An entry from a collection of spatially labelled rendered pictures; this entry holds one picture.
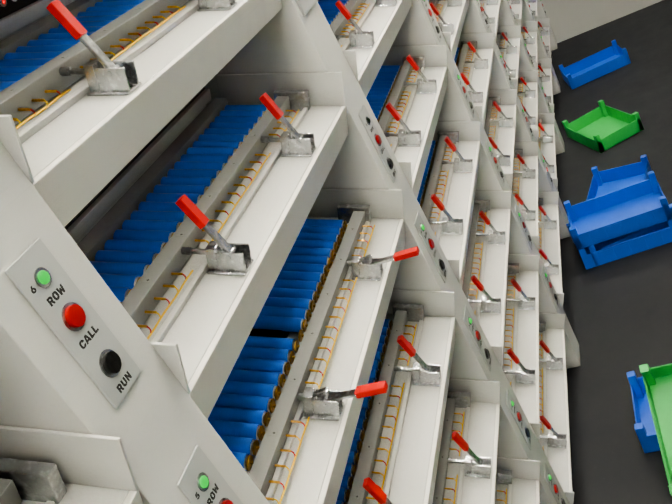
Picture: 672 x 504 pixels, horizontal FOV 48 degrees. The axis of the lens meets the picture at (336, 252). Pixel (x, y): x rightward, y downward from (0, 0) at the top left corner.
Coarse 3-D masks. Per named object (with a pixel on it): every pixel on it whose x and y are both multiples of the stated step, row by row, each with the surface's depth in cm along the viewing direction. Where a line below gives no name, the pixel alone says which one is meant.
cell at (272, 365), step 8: (240, 360) 89; (248, 360) 89; (256, 360) 89; (264, 360) 89; (272, 360) 89; (280, 360) 89; (240, 368) 89; (248, 368) 89; (256, 368) 88; (264, 368) 88; (272, 368) 88; (280, 368) 88
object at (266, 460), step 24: (360, 216) 114; (360, 240) 111; (336, 264) 104; (336, 288) 99; (312, 336) 91; (336, 336) 93; (312, 360) 89; (288, 384) 84; (288, 408) 81; (288, 432) 80; (264, 456) 76; (264, 480) 73; (288, 480) 75
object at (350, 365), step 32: (320, 192) 118; (352, 192) 117; (384, 192) 116; (384, 224) 117; (384, 256) 109; (384, 288) 102; (352, 320) 97; (384, 320) 103; (352, 352) 91; (352, 384) 87; (352, 416) 85; (320, 448) 79; (320, 480) 75
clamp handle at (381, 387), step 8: (368, 384) 81; (376, 384) 80; (384, 384) 79; (328, 392) 82; (344, 392) 82; (352, 392) 81; (360, 392) 80; (368, 392) 80; (376, 392) 80; (384, 392) 79; (328, 400) 82; (336, 400) 82
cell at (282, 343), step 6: (252, 336) 93; (258, 336) 93; (246, 342) 92; (252, 342) 92; (258, 342) 92; (264, 342) 92; (270, 342) 92; (276, 342) 92; (282, 342) 91; (288, 342) 91; (276, 348) 91; (282, 348) 91; (288, 348) 91
